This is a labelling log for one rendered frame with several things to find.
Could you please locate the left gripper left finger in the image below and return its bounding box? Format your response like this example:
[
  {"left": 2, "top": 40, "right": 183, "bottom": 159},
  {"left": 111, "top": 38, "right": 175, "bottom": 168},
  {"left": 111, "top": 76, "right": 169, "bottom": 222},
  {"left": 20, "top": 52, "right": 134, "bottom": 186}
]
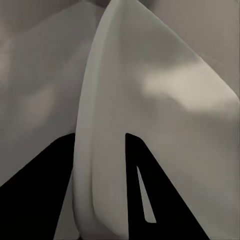
[{"left": 0, "top": 133, "right": 75, "bottom": 240}]

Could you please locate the bowl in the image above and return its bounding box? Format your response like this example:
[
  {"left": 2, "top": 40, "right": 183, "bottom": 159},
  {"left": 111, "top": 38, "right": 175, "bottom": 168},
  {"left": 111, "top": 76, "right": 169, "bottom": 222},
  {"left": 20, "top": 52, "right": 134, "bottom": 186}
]
[{"left": 72, "top": 0, "right": 240, "bottom": 240}]

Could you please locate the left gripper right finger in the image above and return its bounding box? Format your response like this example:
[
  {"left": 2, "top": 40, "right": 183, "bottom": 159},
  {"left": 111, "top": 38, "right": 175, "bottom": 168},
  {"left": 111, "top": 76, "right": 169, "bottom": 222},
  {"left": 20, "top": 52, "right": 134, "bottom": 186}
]
[{"left": 125, "top": 133, "right": 210, "bottom": 240}]

